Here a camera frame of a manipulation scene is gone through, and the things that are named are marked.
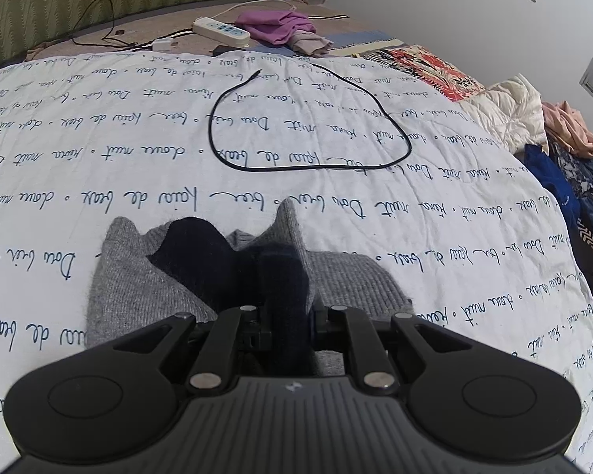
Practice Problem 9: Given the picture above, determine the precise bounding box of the grey sweater with navy sleeves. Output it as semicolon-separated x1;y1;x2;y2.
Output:
85;200;414;376

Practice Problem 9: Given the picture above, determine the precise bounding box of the pile of mixed clothes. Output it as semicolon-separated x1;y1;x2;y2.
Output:
374;44;593;357

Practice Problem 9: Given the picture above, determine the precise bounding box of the white quilt with blue script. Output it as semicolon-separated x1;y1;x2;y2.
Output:
0;51;593;473

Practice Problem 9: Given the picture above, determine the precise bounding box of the white power strip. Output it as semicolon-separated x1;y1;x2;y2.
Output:
191;17;250;48

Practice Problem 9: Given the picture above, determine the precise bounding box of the purple garment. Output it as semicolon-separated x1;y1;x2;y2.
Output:
234;10;333;57

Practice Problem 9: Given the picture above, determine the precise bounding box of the black cable loop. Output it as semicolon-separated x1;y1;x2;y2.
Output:
206;67;412;173

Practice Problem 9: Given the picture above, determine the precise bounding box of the thin black charger cable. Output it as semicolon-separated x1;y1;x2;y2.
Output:
71;0;180;53

